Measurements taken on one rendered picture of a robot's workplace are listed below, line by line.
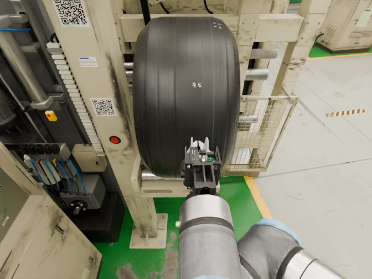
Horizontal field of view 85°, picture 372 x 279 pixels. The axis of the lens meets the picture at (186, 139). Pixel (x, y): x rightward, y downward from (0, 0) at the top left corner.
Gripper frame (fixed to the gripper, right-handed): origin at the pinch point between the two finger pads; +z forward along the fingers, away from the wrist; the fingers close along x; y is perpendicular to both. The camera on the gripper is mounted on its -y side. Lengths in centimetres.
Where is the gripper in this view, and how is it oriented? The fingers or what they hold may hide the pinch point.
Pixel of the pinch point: (197, 146)
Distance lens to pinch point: 54.4
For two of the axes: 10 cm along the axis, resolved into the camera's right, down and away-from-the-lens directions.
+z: -0.1, -6.1, 7.9
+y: 0.1, -7.9, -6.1
